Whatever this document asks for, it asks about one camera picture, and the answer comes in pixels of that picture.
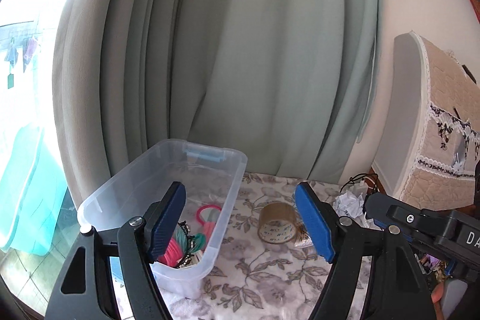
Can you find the teal plastic tub outside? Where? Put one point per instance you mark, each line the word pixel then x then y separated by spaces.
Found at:
pixel 33 187

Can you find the black clover headband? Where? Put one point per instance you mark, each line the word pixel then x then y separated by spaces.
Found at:
pixel 190 245

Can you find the floral table cloth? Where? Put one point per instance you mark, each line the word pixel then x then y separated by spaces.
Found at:
pixel 252 279

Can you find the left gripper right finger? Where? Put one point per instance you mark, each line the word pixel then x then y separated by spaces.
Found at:
pixel 317 220

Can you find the clear plastic storage bin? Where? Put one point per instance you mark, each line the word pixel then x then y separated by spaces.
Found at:
pixel 210 175

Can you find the crumpled white paper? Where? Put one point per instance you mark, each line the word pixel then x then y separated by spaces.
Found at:
pixel 351 205

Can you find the beige quilted cover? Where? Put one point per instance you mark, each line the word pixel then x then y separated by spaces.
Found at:
pixel 445 150

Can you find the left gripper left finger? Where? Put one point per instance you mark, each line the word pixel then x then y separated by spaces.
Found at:
pixel 161 219

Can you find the brown packing tape roll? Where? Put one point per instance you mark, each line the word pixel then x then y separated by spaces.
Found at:
pixel 277 223

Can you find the pink ring toy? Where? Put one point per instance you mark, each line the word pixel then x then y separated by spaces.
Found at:
pixel 207 215

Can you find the person's right hand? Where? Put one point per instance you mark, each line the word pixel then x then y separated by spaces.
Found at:
pixel 436 296

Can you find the grey green curtain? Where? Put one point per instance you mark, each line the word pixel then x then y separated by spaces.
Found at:
pixel 290 83

